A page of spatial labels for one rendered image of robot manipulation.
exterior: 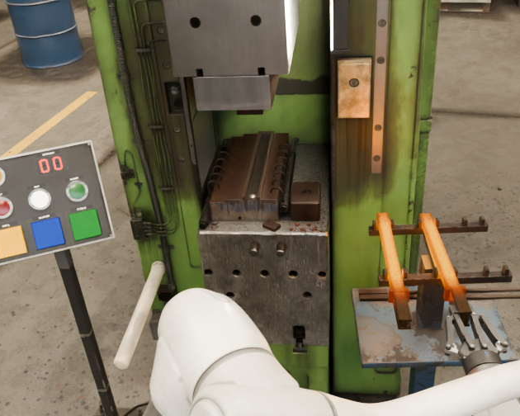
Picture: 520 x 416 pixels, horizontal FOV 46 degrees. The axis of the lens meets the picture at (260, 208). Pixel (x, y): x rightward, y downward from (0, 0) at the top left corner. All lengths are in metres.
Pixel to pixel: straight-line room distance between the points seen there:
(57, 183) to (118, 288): 1.44
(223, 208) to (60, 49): 4.54
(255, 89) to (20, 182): 0.68
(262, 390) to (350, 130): 1.13
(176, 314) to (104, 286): 2.25
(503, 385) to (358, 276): 1.13
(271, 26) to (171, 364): 0.92
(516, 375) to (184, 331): 0.51
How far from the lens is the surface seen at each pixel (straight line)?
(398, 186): 1.93
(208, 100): 1.66
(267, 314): 1.98
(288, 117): 2.18
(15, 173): 1.79
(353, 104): 1.76
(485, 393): 1.04
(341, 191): 1.92
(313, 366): 2.14
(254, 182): 1.88
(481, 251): 3.29
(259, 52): 1.59
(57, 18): 6.15
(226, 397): 0.79
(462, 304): 1.46
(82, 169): 1.78
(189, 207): 2.02
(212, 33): 1.59
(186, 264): 2.16
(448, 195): 3.69
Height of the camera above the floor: 1.95
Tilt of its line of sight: 33 degrees down
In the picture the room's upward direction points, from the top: 5 degrees counter-clockwise
